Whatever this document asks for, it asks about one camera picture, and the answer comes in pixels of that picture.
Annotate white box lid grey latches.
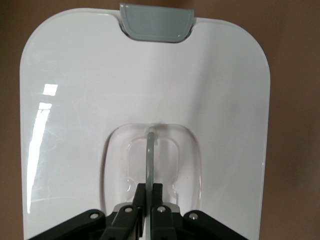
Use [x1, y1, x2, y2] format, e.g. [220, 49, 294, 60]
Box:
[19, 2, 273, 240]

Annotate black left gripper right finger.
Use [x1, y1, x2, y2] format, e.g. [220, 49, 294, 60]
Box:
[151, 183, 249, 240]

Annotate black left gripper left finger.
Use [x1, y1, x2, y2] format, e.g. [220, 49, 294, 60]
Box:
[27, 183, 148, 240]

